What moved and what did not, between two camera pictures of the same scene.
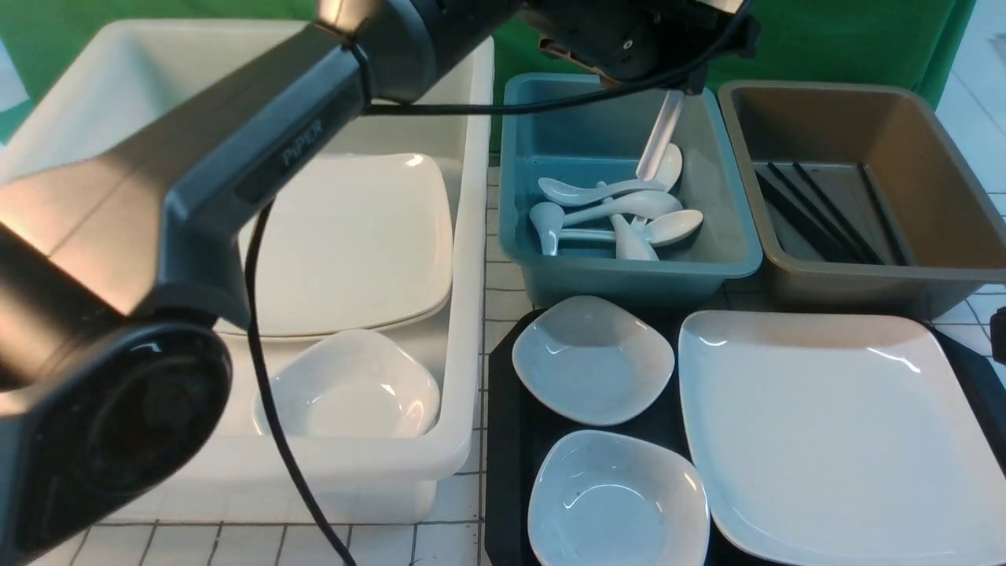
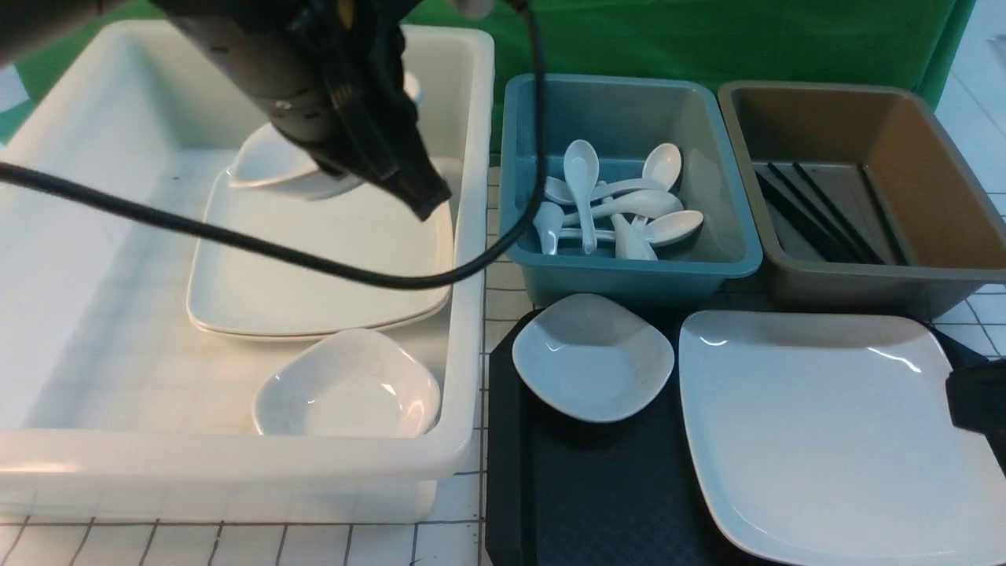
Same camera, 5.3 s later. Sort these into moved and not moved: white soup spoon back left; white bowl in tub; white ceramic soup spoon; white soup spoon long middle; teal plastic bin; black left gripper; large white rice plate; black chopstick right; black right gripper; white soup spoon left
Moved: black right gripper; black left gripper; white ceramic soup spoon
Not moved: white soup spoon back left; large white rice plate; white soup spoon left; white soup spoon long middle; white bowl in tub; teal plastic bin; black chopstick right
